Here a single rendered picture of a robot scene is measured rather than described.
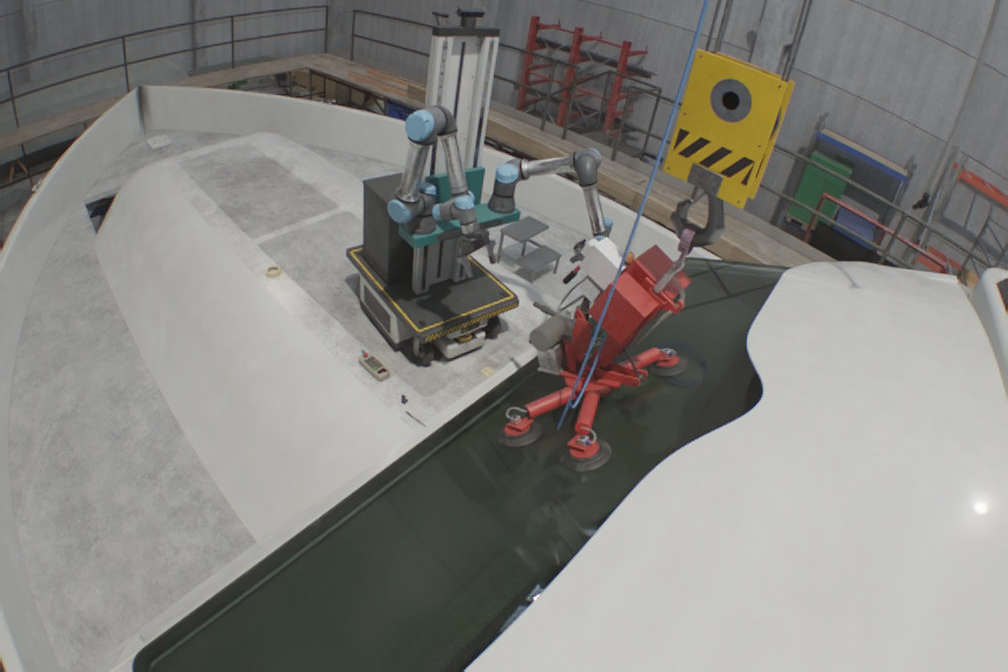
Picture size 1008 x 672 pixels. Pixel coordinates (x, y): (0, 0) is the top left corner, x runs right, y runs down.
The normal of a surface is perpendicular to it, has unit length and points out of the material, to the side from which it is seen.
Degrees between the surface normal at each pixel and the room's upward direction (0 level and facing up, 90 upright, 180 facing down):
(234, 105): 90
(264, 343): 21
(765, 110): 90
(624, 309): 90
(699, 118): 90
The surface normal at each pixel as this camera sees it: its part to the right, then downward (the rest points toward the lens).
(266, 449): -0.40, -0.22
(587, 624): -0.13, -0.90
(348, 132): -0.28, 0.55
